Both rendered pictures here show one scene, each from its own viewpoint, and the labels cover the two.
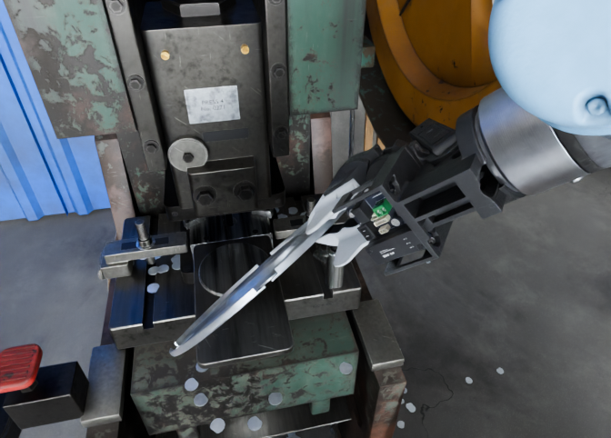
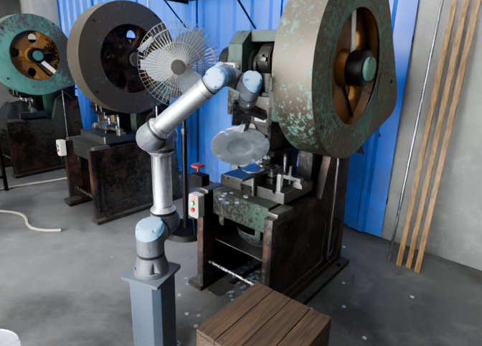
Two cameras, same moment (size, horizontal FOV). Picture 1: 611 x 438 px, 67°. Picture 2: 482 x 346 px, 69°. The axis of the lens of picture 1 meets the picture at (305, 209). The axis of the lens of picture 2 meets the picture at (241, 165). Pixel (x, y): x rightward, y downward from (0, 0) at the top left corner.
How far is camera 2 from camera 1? 143 cm
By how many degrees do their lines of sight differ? 50
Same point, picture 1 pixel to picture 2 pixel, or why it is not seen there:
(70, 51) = (234, 95)
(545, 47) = not seen: hidden behind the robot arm
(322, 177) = (320, 179)
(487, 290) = (433, 326)
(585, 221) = not seen: outside the picture
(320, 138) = (325, 162)
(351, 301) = (280, 199)
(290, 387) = (248, 214)
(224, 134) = (261, 125)
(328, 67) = not seen: hidden behind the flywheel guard
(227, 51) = (265, 103)
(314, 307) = (269, 195)
